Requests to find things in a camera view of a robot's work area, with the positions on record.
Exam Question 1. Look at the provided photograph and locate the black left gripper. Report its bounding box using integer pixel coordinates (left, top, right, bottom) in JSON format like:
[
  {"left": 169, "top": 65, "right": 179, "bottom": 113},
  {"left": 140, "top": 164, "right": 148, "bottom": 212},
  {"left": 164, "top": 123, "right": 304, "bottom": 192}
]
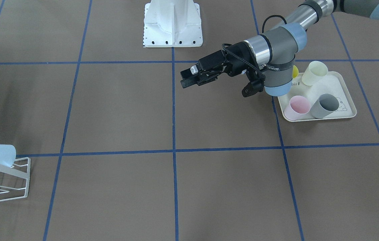
[{"left": 180, "top": 42, "right": 253, "bottom": 88}]

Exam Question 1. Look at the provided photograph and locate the grey cup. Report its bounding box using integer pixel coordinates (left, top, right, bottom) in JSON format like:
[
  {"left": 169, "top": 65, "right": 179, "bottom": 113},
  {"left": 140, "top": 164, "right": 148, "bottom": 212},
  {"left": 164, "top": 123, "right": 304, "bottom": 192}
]
[{"left": 309, "top": 93, "right": 339, "bottom": 118}]

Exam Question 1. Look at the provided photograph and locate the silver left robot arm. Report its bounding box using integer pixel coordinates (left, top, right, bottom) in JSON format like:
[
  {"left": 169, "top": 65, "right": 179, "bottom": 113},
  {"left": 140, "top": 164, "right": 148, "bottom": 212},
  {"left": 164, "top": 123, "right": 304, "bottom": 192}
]
[{"left": 180, "top": 0, "right": 379, "bottom": 97}]

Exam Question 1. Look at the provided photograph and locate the yellow cup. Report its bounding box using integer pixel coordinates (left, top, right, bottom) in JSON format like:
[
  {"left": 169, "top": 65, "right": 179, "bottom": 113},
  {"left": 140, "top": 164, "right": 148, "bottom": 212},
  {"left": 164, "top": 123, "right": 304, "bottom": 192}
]
[{"left": 292, "top": 65, "right": 299, "bottom": 78}]

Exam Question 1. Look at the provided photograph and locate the pink cup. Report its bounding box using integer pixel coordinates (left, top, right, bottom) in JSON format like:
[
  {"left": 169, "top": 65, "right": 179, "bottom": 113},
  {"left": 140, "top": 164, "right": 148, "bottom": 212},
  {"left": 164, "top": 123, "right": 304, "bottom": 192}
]
[{"left": 284, "top": 95, "right": 311, "bottom": 121}]

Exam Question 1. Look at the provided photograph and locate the pale green cup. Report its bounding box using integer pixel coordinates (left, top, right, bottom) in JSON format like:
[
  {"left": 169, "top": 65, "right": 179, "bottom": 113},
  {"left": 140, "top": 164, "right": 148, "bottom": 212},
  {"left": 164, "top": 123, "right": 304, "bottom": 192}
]
[{"left": 301, "top": 61, "right": 328, "bottom": 86}]

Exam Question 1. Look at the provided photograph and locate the cream plastic tray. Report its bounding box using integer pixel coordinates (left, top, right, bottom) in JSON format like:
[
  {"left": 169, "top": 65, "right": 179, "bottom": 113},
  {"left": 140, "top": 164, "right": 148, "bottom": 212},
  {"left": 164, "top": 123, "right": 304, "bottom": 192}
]
[{"left": 278, "top": 71, "right": 357, "bottom": 122}]

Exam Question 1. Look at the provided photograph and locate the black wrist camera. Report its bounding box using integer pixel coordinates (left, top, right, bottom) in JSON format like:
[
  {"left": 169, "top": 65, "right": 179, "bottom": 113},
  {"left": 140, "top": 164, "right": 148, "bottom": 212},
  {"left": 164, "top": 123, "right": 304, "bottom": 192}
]
[{"left": 241, "top": 78, "right": 265, "bottom": 98}]

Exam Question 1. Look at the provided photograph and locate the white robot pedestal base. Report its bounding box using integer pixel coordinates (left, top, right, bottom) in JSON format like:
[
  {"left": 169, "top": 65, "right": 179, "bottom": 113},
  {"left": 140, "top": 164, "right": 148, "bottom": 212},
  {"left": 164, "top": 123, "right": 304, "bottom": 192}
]
[{"left": 143, "top": 0, "right": 203, "bottom": 48}]

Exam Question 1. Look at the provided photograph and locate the white wire cup rack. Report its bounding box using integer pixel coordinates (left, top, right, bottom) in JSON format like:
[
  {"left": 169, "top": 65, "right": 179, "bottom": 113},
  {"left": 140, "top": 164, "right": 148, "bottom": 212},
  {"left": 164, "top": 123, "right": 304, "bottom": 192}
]
[{"left": 0, "top": 157, "right": 31, "bottom": 202}]

